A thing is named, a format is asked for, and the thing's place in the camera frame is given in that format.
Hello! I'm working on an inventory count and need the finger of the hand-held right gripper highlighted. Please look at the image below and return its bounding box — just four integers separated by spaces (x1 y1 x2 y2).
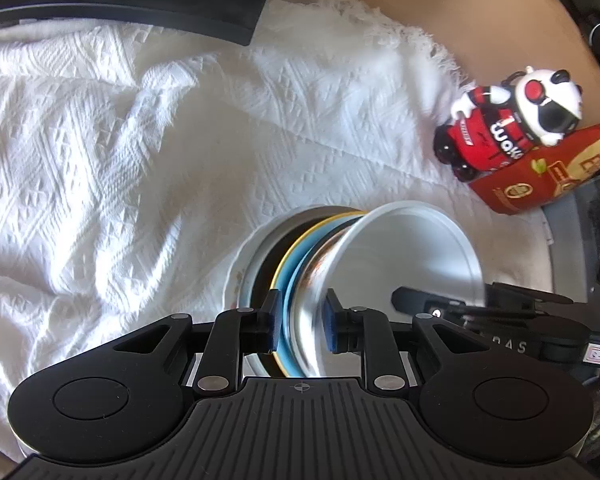
391 284 576 322

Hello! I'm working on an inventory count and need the white printed paper bowl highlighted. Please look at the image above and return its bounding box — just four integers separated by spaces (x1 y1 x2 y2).
292 201 487 379

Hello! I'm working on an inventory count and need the white textured tablecloth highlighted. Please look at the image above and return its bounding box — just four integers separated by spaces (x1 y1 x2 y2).
0 0 556 466

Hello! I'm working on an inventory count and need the black device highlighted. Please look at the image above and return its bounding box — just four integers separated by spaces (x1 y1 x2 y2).
527 0 600 108

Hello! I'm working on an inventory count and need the red snack box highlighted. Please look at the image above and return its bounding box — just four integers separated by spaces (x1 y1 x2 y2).
467 112 600 217

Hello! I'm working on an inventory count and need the blue bowl white interior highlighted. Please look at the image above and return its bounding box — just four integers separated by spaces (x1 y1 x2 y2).
286 240 331 377

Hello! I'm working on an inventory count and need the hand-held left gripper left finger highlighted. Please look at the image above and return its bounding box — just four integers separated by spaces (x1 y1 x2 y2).
114 290 284 399

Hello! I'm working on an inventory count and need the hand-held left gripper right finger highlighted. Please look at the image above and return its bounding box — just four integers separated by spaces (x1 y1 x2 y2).
322 287 486 397

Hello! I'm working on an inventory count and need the panda toy figure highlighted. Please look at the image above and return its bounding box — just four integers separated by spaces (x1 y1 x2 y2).
433 66 584 182

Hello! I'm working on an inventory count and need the blue bowl yellow rim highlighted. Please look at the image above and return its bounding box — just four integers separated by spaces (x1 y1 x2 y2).
273 211 367 377

